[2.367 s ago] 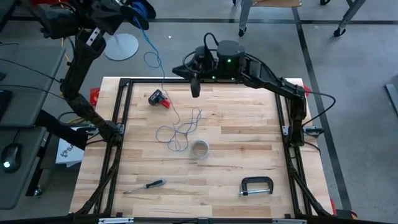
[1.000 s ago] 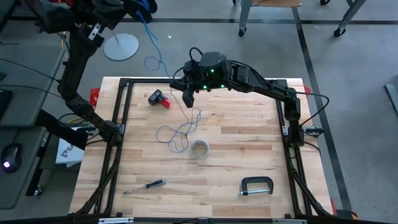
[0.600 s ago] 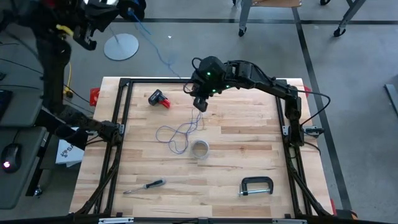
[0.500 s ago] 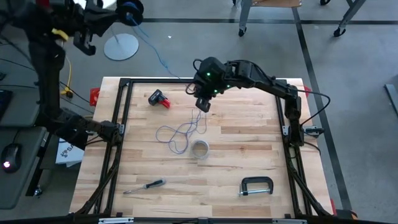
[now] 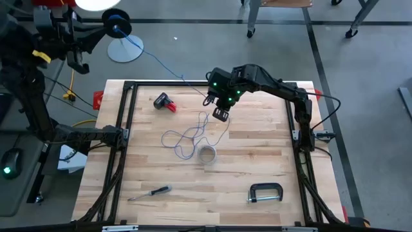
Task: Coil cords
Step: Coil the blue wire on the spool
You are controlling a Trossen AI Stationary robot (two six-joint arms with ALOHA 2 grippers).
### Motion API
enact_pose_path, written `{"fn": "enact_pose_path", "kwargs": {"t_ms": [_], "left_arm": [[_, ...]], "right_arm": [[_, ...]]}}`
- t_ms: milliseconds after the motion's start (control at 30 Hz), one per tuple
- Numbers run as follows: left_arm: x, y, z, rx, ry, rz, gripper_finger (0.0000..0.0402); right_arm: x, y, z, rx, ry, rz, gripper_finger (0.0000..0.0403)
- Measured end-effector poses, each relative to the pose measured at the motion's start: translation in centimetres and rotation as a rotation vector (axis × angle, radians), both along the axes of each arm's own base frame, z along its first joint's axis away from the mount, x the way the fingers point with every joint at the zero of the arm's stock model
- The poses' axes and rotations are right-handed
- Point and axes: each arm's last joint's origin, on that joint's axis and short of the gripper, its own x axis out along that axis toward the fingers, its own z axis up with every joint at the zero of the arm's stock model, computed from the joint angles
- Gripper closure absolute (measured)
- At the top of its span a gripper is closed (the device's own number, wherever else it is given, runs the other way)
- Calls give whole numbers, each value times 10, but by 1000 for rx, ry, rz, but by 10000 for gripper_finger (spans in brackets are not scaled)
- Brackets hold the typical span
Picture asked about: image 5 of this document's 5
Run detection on yellow tape tag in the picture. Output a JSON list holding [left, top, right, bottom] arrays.
[[31, 50, 52, 64]]

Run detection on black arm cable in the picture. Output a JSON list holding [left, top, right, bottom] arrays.
[[305, 92, 341, 131]]

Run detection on black C-clamp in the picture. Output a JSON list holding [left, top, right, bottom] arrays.
[[247, 182, 285, 204]]

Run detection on clear tape roll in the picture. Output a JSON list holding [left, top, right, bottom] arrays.
[[197, 144, 218, 166]]

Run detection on silver mounting plate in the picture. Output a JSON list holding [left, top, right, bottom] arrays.
[[102, 225, 139, 232], [282, 226, 318, 232]]

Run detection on black aluminium frame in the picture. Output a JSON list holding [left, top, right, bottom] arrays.
[[71, 79, 348, 232]]

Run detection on black computer mouse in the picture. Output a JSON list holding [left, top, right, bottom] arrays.
[[0, 147, 24, 180]]

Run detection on grey desk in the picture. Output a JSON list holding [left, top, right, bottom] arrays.
[[0, 130, 49, 217]]

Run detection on white floor lamp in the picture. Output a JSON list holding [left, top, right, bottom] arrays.
[[74, 0, 145, 64]]

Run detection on red black battery pack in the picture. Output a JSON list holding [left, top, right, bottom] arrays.
[[153, 92, 177, 113]]

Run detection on blue cord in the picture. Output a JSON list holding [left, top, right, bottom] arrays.
[[112, 14, 231, 161]]

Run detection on red box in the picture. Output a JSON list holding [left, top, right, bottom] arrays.
[[32, 0, 77, 6]]

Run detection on black cord spool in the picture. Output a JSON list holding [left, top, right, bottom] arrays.
[[101, 8, 133, 39]]

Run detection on white printed box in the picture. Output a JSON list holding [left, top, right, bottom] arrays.
[[57, 144, 88, 174]]

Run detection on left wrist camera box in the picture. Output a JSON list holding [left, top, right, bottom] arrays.
[[33, 6, 52, 32]]

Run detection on wooden table grey legs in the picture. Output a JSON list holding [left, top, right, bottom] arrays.
[[239, 0, 380, 39]]

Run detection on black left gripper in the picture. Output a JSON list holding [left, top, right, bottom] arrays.
[[53, 5, 109, 75]]

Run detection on black handled screwdriver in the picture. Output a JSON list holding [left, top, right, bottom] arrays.
[[127, 185, 173, 203]]

